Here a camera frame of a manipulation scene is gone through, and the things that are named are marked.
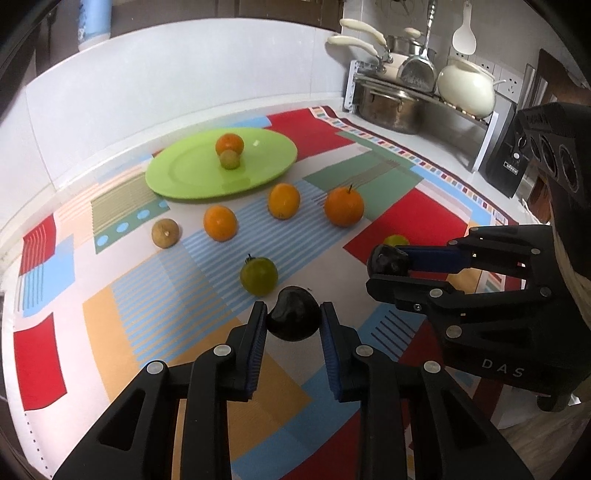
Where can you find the metal dish rack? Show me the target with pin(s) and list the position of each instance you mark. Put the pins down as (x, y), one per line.
(440, 117)

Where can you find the green plate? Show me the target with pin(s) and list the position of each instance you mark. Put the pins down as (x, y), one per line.
(190, 168)

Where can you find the colourful patchwork mat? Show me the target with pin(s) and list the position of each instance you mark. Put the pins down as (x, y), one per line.
(91, 300)

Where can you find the orange left of row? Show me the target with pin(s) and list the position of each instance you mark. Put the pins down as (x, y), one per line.
(220, 223)

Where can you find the small yellow-green fruit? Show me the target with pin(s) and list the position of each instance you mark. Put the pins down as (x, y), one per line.
(396, 240)

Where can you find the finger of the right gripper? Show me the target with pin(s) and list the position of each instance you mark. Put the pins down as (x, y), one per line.
(452, 258)
(412, 294)

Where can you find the steel skimmer ladle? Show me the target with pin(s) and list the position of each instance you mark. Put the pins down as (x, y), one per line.
(418, 72)

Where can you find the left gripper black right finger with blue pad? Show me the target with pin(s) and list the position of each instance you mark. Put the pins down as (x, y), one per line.
(412, 413)

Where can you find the yellow-green lemon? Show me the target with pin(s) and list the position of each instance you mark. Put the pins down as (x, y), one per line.
(229, 159)

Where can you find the dark avocado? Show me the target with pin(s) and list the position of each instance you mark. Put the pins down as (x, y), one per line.
(296, 315)

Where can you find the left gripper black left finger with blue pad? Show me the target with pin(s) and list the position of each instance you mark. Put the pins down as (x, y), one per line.
(134, 437)

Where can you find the steel pot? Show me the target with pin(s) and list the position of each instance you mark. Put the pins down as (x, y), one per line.
(392, 109)

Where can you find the white wall sockets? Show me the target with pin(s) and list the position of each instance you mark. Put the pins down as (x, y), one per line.
(508, 82)

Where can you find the large orange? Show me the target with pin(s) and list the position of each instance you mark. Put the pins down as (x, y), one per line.
(229, 142)

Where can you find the green tomato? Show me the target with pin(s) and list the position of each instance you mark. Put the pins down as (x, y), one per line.
(259, 276)

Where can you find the cream kettle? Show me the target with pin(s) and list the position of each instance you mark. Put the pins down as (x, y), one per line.
(468, 87)

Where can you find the orange of row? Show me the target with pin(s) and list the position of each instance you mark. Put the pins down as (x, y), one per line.
(283, 201)
(220, 223)

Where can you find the blue white soap bottle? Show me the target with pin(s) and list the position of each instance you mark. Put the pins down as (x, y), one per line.
(94, 22)

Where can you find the black knife block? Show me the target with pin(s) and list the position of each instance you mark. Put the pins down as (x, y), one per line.
(507, 163)

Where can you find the orange with stem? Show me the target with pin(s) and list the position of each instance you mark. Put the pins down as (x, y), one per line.
(344, 206)

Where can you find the brown kiwi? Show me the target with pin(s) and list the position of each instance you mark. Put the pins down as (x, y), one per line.
(165, 233)

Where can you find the white rice spoon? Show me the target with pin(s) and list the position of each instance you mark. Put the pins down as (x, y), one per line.
(464, 40)

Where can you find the dark wooden window frame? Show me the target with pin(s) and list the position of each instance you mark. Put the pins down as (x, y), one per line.
(58, 35)

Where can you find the orange middle of row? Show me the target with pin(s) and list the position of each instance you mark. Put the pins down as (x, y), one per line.
(283, 201)

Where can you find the cream handled pot upper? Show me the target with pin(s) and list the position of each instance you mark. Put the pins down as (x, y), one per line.
(408, 44)

